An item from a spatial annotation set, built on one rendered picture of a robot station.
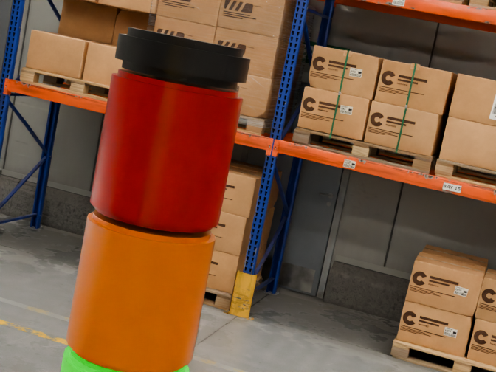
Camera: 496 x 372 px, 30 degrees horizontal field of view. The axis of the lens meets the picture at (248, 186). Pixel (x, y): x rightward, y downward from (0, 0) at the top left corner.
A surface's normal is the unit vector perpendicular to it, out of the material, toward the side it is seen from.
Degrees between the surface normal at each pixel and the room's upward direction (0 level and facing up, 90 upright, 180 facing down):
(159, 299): 90
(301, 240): 90
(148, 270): 90
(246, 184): 88
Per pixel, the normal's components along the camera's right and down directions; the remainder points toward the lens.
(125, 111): -0.63, -0.01
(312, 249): -0.30, 0.08
